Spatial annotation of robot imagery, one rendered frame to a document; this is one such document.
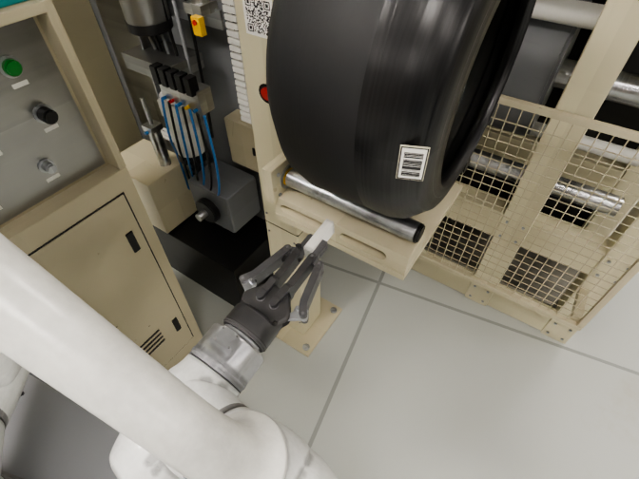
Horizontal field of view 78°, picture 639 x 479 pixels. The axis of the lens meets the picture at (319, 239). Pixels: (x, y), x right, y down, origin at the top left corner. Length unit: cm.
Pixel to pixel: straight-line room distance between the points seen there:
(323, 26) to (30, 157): 69
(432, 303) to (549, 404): 56
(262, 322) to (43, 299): 30
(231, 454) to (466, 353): 147
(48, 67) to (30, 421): 67
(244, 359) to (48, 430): 45
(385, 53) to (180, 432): 46
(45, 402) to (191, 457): 60
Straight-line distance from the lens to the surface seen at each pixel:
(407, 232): 83
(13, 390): 79
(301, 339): 169
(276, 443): 43
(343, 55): 56
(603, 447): 184
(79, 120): 106
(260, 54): 93
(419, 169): 59
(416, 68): 53
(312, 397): 160
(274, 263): 63
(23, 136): 102
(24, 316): 34
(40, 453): 89
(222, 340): 55
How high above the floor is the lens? 150
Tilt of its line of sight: 48 degrees down
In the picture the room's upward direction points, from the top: straight up
